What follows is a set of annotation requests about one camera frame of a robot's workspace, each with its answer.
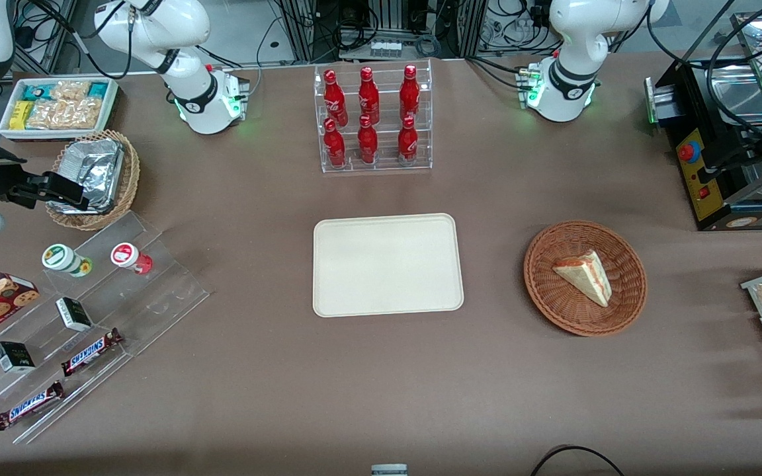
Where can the round brown wicker basket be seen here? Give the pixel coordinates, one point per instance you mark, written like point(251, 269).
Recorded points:
point(559, 304)

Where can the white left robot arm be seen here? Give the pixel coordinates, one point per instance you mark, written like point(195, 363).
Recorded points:
point(569, 79)

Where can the red cola bottle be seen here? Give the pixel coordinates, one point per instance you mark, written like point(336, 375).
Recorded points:
point(409, 96)
point(368, 99)
point(335, 149)
point(368, 145)
point(407, 144)
point(335, 102)

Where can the white power strip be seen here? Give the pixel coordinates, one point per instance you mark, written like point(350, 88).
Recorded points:
point(385, 48)

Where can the tan wicker basket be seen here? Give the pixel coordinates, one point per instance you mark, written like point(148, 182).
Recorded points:
point(131, 178)

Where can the clear acrylic stepped stand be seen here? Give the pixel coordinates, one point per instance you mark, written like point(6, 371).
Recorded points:
point(156, 297)

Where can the small black box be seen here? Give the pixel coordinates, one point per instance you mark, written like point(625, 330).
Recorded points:
point(14, 357)
point(74, 315)

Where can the white snack bin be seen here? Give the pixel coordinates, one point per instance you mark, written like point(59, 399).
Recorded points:
point(111, 112)

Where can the green lid yogurt cup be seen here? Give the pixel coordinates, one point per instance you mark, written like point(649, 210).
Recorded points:
point(63, 259)

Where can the aluminium foil container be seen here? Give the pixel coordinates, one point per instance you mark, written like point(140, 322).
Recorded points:
point(100, 165)

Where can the yellow snack packet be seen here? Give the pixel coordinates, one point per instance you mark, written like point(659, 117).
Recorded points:
point(20, 116)

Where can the triangular wrapped sandwich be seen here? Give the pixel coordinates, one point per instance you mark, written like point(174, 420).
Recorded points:
point(586, 276)

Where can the black conveyor machine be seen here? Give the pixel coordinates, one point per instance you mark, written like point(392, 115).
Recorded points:
point(705, 178)

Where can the cream plastic tray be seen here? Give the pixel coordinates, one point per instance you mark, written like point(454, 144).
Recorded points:
point(387, 264)

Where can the clear bag of crackers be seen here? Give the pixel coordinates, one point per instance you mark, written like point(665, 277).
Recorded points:
point(67, 114)

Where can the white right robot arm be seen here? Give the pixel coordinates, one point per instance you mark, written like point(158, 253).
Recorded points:
point(190, 99)

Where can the red lid yogurt cup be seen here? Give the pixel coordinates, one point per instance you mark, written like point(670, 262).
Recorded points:
point(127, 256)

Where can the Snickers chocolate bar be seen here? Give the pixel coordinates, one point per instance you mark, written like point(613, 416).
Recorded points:
point(90, 352)
point(29, 405)

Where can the small grey device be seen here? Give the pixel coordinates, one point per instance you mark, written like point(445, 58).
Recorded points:
point(389, 470)

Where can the teal snack packet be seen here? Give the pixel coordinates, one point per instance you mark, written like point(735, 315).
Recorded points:
point(38, 91)

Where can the clear acrylic bottle rack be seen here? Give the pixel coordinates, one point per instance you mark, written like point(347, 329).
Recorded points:
point(387, 165)

